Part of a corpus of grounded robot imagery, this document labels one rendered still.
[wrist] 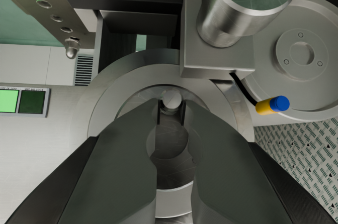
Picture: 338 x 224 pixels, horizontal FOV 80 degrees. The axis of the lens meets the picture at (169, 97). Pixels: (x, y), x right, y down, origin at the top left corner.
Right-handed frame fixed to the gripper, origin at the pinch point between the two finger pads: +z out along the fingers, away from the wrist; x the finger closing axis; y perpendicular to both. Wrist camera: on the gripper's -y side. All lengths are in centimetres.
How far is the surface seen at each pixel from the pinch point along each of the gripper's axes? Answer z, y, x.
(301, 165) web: 7.1, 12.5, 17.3
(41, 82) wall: 248, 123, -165
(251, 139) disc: 1.9, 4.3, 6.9
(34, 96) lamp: 31.4, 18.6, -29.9
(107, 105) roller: 2.7, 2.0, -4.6
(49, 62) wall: 267, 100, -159
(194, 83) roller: 4.0, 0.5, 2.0
